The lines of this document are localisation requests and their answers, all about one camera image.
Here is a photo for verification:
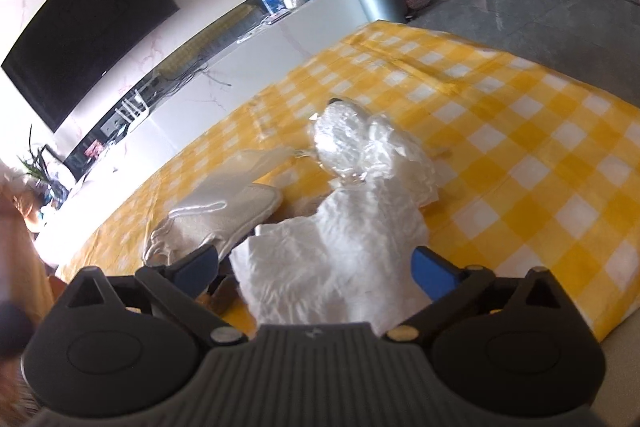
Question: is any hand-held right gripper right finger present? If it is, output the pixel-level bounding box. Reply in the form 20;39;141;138
379;246;597;344

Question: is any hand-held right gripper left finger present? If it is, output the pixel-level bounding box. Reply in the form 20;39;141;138
54;245;249;349

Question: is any clear plastic bag white filling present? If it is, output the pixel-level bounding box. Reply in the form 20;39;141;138
309;99;442;208

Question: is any white fabric pouch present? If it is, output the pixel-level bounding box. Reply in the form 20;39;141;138
144;183;285;267

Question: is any yellow checkered tablecloth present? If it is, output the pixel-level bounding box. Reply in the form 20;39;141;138
55;20;640;343

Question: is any small green potted plant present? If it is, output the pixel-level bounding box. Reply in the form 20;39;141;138
19;126;53;188

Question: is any white television cabinet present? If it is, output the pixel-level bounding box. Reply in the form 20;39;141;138
35;0;372;267

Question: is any black flat television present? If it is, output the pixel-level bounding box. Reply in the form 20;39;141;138
0;0;181;134

